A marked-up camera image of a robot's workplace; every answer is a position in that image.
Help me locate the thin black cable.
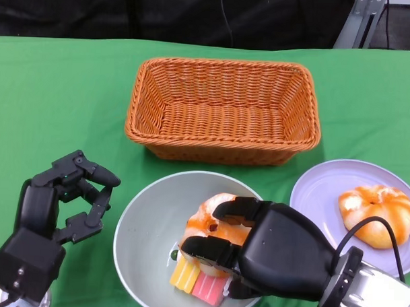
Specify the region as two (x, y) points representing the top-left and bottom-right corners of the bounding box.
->
(383, 7), (393, 50)

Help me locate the lavender plate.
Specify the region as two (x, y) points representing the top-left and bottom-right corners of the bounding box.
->
(287, 157), (410, 279)

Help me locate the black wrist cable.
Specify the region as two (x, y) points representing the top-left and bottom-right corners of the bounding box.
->
(333, 214), (409, 283)

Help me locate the long golden bread loaf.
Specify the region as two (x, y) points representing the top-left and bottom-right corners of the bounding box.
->
(177, 191), (258, 277)

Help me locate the grey ceramic bowl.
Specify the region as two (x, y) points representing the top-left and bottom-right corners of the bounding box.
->
(110, 167), (269, 307)

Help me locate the grey metal frame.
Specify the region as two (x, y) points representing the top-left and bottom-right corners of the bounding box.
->
(333, 0), (410, 52)

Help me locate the yellow striped cake slice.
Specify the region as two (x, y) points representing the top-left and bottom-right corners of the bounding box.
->
(168, 256), (202, 296)

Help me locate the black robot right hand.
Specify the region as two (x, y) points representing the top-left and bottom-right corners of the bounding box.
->
(179, 194), (337, 304)

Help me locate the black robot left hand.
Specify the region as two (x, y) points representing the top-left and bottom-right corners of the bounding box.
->
(15, 147), (123, 248)

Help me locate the black backdrop cloth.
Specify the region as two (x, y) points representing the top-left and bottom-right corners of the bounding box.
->
(0, 0), (353, 53)

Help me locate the pink striped cake slice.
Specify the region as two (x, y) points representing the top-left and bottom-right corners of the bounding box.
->
(191, 270), (230, 307)

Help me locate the black hanging cable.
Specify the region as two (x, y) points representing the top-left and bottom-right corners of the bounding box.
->
(217, 0), (235, 47)

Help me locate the green tablecloth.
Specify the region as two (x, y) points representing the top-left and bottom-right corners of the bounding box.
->
(0, 34), (410, 307)

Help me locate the round pumpkin-shaped bread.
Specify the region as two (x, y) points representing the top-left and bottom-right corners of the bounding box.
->
(336, 183), (410, 251)

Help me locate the orange wicker basket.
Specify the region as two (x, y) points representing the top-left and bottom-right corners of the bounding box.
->
(123, 55), (324, 168)

